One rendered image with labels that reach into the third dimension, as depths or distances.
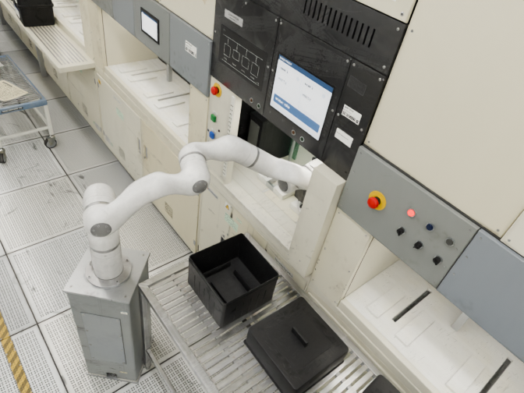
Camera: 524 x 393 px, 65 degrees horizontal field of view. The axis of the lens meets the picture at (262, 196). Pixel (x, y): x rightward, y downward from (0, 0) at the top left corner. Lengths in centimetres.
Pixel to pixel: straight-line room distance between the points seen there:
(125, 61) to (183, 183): 200
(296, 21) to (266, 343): 116
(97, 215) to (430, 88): 115
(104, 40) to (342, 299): 239
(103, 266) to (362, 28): 131
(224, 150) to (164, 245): 161
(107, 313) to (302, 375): 88
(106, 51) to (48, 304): 175
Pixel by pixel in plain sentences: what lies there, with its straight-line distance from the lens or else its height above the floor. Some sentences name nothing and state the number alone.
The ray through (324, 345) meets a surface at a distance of 168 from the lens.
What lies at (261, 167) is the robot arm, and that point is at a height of 131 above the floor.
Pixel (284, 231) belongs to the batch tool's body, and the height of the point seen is 87.
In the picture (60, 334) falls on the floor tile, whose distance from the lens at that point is 270.
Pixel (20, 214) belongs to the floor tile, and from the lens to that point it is 339.
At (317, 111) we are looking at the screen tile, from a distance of 150.
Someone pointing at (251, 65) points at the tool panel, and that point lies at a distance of 174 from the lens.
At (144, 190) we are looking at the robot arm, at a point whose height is 124.
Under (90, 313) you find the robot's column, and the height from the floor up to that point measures 61.
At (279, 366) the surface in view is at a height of 86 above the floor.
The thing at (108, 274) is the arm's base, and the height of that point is 81.
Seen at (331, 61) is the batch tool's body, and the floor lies 176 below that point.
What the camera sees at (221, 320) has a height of 81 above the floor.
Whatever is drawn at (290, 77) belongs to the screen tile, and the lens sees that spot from 157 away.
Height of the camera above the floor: 227
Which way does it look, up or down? 41 degrees down
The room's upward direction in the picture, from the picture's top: 12 degrees clockwise
